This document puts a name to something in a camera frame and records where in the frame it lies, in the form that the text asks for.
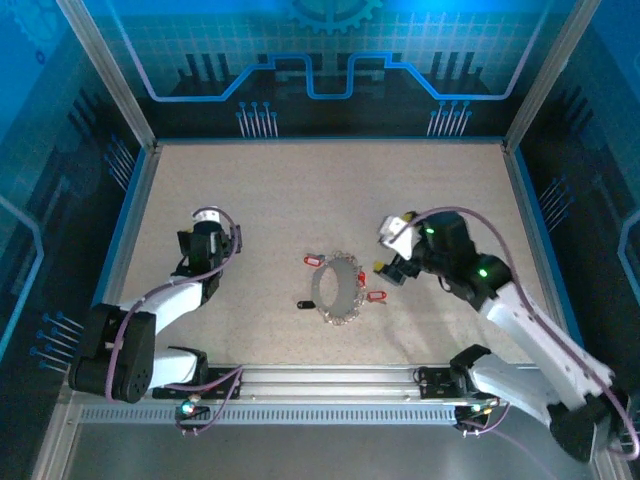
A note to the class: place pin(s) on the key with black tag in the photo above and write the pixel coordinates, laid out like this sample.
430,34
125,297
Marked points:
305,304

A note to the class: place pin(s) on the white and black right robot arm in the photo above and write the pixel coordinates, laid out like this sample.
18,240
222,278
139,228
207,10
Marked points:
525,330

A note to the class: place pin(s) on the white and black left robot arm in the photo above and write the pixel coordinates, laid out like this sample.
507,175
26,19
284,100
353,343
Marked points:
165,302

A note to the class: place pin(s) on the blue table edge strip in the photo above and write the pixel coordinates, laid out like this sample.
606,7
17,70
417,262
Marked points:
330,140

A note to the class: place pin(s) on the grey metal front tray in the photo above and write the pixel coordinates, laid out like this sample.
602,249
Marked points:
325,455

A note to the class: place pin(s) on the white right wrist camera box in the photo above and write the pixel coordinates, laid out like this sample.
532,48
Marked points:
397,235

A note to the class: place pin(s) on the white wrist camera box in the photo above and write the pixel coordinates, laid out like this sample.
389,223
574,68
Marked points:
397,235
207,216

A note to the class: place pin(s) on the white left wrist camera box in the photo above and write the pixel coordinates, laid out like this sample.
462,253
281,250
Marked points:
207,216

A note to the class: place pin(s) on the aluminium table side rail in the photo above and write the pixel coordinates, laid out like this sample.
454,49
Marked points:
135,225
525,220

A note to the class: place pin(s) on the aluminium mounting rail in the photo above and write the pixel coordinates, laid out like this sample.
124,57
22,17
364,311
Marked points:
330,382

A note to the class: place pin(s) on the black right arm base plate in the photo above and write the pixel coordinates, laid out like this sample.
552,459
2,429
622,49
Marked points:
432,382

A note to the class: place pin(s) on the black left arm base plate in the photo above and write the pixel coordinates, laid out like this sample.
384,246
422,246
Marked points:
225,377

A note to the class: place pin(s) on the aluminium frame post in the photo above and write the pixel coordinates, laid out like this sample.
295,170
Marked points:
550,70
107,70

